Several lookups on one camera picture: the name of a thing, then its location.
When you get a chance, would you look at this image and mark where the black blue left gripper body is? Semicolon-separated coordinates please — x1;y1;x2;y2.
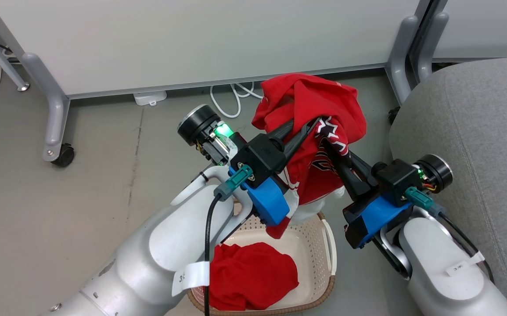
229;134;291;226

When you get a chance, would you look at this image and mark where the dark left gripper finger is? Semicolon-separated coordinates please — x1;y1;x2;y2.
282;117;321;163
270;119;296;144

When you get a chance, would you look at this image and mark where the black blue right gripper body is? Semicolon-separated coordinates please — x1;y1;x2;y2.
361;159;421;245

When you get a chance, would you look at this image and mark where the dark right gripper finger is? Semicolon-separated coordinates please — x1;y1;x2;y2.
323;137;371;203
348;151;380;188

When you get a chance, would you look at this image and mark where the red jersey with white print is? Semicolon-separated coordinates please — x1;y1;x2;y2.
252;73;367;240

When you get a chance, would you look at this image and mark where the plain red garment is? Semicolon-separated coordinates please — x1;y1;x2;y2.
209;242;300;311

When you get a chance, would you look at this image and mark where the cream perforated laundry basket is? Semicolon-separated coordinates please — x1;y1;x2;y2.
187;212;337;316

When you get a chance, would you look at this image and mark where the grey partition leg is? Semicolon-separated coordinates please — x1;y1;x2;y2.
22;53;70;162
386;15;418;105
417;12;449;83

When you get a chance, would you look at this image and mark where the white power adapter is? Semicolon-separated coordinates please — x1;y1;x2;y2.
133;90;168;107

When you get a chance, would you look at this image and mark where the large white partition panel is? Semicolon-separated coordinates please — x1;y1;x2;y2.
0;0;431;98

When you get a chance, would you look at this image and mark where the black cable with teal plug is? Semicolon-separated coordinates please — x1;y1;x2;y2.
405;187;495;284
204;165;254;316

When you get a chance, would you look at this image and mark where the looped white cable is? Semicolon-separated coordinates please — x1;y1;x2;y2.
210;82;263;119

